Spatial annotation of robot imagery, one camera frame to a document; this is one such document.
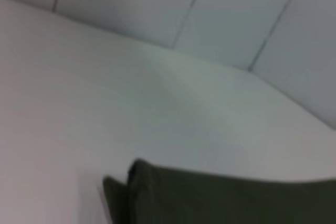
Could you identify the dark green t-shirt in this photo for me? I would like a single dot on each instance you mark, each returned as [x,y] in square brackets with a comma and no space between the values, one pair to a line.
[210,197]

